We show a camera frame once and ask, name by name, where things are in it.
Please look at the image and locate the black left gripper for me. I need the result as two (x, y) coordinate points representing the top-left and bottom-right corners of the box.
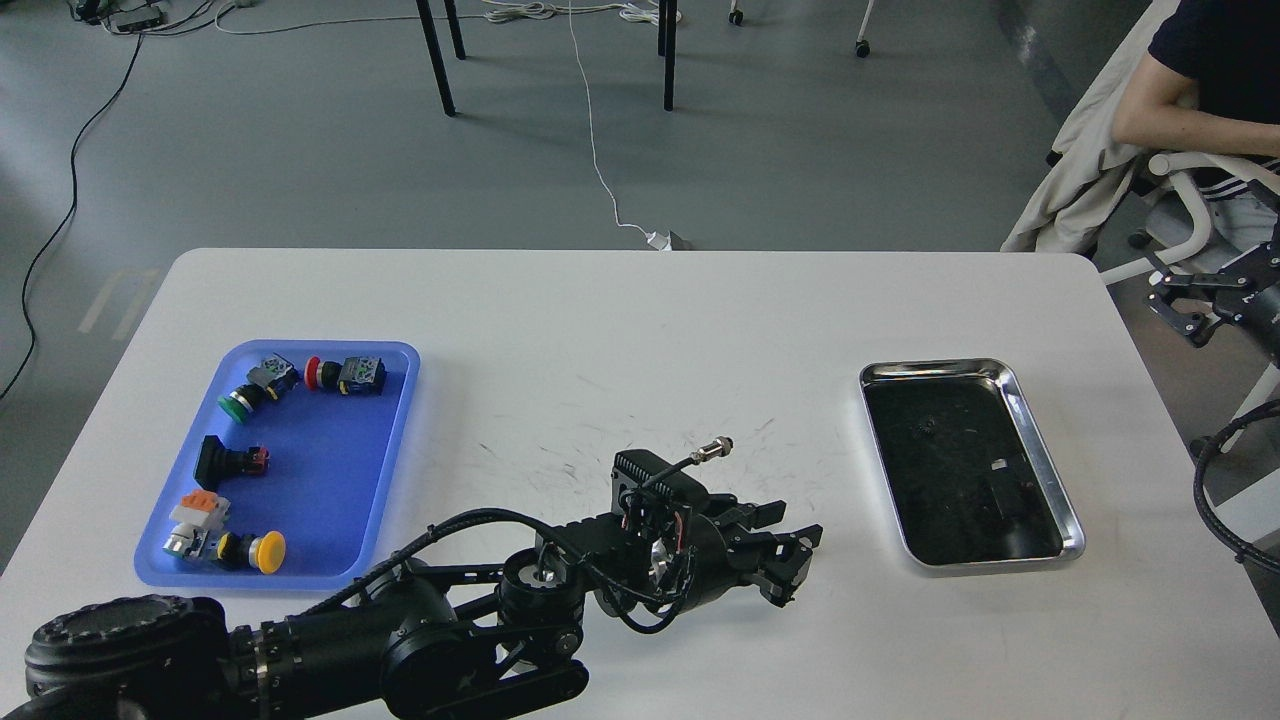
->
(595, 448), (824, 634)

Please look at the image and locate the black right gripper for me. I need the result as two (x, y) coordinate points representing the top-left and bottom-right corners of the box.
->
(1147, 272), (1279, 366)

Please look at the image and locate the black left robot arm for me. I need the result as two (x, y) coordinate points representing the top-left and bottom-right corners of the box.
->
(12, 438), (823, 719)

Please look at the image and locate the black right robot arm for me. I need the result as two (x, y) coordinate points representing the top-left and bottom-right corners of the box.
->
(1143, 240), (1279, 577)

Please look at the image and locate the silver metal tray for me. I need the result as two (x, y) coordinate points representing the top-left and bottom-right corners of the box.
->
(859, 357), (1085, 577)

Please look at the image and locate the blue plastic tray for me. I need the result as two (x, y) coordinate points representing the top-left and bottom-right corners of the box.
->
(134, 340), (421, 592)

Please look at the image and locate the white office chair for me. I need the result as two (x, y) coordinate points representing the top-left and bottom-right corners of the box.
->
(1103, 152), (1279, 416)

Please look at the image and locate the beige jacket on chair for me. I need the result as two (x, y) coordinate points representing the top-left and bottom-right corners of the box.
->
(998, 1), (1179, 252)

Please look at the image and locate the seated person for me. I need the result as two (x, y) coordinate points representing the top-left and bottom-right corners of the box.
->
(1112, 0), (1280, 251)

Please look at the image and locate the black table leg right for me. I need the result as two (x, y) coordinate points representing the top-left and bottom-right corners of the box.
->
(657, 0), (678, 111)

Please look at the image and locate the black table leg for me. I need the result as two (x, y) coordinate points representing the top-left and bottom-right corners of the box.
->
(415, 0), (467, 117)
(657, 0), (678, 111)

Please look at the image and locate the black table leg left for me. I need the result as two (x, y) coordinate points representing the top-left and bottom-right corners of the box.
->
(415, 0), (467, 117)

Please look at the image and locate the white floor cable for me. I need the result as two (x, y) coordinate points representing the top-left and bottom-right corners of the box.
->
(214, 0), (691, 251)

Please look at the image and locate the red push button switch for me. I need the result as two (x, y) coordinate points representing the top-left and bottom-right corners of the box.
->
(301, 355), (387, 396)

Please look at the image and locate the yellow push button switch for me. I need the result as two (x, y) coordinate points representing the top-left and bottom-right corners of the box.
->
(163, 530), (287, 575)

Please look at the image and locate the green push button switch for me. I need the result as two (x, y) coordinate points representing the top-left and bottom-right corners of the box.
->
(216, 354), (301, 424)

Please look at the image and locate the black switch with red end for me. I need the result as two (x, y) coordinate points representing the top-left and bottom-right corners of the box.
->
(192, 436), (270, 492)

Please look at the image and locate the orange white switch block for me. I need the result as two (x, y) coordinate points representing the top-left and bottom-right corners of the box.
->
(169, 488), (230, 532)

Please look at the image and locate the black floor cable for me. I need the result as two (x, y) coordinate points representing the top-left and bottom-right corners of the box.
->
(0, 0), (166, 396)

